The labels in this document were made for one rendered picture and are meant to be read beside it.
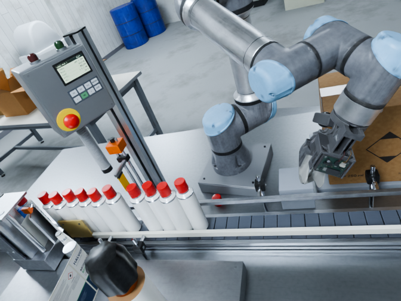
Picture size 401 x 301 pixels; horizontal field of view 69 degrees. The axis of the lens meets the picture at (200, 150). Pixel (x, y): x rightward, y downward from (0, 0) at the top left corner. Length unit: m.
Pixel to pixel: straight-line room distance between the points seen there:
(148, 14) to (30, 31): 3.00
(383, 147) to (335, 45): 0.44
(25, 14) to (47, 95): 5.61
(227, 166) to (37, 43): 4.75
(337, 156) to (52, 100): 0.66
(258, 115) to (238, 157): 0.16
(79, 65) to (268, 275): 0.74
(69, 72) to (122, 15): 6.37
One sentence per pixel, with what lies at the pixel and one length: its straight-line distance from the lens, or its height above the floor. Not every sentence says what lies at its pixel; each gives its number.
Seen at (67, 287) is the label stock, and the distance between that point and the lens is 0.85.
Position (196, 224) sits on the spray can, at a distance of 0.91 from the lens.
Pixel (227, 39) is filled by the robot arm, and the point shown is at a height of 1.41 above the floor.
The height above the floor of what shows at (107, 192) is 1.08.
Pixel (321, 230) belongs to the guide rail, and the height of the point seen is 0.91.
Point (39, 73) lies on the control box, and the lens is 0.81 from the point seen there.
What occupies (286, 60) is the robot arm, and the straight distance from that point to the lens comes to 0.54.
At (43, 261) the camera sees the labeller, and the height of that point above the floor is 0.94.
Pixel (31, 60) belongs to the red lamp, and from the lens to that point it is 0.82.
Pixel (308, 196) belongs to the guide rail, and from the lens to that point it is 0.85.
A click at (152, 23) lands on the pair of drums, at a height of 0.28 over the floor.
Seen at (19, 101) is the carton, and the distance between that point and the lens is 3.15.
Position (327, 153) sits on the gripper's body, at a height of 1.19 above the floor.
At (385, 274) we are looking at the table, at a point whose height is 0.83.
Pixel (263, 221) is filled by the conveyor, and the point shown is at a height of 0.88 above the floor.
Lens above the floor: 1.60
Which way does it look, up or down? 35 degrees down
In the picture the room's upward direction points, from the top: 21 degrees counter-clockwise
